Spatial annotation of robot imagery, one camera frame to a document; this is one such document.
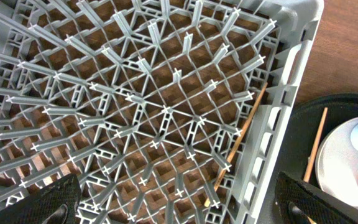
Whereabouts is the wooden chopstick on tray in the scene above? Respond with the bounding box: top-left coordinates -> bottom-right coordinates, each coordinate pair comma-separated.
303,107 -> 328,182

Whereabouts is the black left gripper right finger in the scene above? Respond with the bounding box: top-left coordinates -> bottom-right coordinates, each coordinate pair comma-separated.
275,172 -> 358,223

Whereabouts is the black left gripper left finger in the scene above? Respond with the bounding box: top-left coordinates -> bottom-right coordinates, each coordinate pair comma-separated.
0,174 -> 81,224

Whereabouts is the wooden chopstick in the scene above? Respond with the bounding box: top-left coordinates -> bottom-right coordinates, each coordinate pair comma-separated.
214,83 -> 268,192
303,107 -> 328,182

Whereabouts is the round black tray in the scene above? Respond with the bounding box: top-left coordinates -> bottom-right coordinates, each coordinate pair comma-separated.
257,93 -> 358,224

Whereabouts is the grey dishwasher rack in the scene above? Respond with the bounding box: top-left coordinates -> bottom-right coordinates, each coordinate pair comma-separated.
0,0 -> 324,223

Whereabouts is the grey plate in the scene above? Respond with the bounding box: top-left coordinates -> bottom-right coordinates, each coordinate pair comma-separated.
314,118 -> 358,207

